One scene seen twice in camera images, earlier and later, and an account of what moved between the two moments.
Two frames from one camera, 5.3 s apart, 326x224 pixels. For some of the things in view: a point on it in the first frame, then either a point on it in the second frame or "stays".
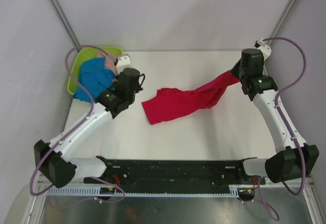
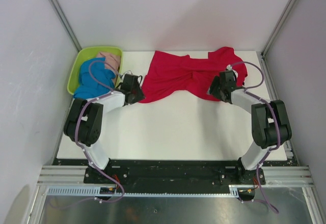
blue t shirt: x=95 y=78 stays
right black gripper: x=234 y=70 -> x=212 y=90
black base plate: x=178 y=173 stays
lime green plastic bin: x=86 y=53 stays
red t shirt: x=171 y=103 -> x=165 y=73
